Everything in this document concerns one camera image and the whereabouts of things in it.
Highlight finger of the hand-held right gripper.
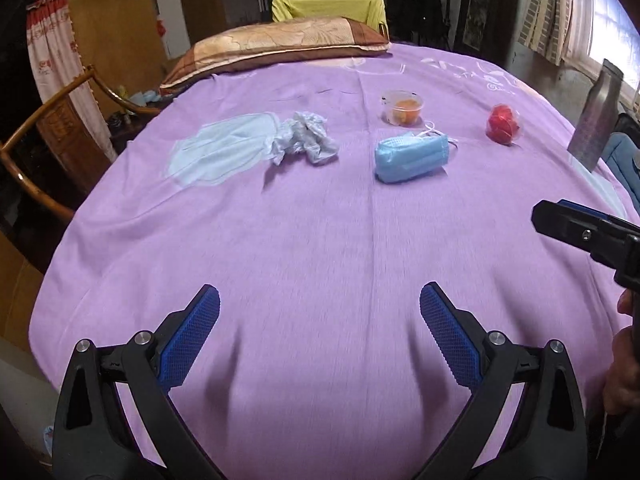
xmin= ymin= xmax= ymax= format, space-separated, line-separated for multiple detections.
xmin=530 ymin=200 xmax=640 ymax=278
xmin=556 ymin=198 xmax=640 ymax=235

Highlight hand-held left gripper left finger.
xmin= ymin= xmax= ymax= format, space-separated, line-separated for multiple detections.
xmin=52 ymin=283 xmax=224 ymax=480

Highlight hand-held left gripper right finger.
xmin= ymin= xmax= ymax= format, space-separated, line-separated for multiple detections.
xmin=418 ymin=281 xmax=589 ymax=480

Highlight person's right hand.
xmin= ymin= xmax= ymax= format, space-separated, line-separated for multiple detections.
xmin=602 ymin=289 xmax=640 ymax=417

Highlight blue padded cloth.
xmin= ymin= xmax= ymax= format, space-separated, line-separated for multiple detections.
xmin=599 ymin=132 xmax=640 ymax=202

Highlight grey metal bottle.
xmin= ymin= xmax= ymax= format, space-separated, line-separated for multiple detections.
xmin=567 ymin=58 xmax=624 ymax=171

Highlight red jelly in clear cup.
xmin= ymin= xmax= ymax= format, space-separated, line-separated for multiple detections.
xmin=484 ymin=103 xmax=524 ymax=145

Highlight purple bed sheet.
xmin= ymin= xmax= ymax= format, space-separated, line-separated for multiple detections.
xmin=29 ymin=42 xmax=640 ymax=480

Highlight blue face mask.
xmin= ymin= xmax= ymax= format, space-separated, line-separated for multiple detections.
xmin=373 ymin=129 xmax=460 ymax=185

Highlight window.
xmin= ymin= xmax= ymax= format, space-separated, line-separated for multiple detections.
xmin=584 ymin=0 xmax=640 ymax=113

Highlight striped beige curtain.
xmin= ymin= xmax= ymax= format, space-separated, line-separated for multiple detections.
xmin=517 ymin=0 xmax=594 ymax=67

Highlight clear plastic cup orange contents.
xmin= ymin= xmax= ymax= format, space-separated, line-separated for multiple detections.
xmin=380 ymin=89 xmax=425 ymax=126

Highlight crumpled white tissue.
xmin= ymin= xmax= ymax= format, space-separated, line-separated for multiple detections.
xmin=269 ymin=111 xmax=341 ymax=166

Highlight dark framed picture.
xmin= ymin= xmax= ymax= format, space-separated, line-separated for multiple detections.
xmin=459 ymin=0 xmax=502 ymax=54

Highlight wooden armchair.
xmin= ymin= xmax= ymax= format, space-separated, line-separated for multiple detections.
xmin=0 ymin=64 xmax=166 ymax=232

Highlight black jacket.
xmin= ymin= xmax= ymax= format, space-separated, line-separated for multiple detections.
xmin=387 ymin=0 xmax=449 ymax=52

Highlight floral red white curtain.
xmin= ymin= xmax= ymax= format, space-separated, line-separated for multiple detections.
xmin=25 ymin=0 xmax=119 ymax=164

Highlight brown beige pillow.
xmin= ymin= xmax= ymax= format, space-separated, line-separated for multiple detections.
xmin=158 ymin=15 xmax=391 ymax=92

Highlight wooden door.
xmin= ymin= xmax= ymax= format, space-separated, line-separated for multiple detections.
xmin=67 ymin=0 xmax=169 ymax=117

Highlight yellow covered chair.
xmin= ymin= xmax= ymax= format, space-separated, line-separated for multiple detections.
xmin=271 ymin=0 xmax=387 ymax=37

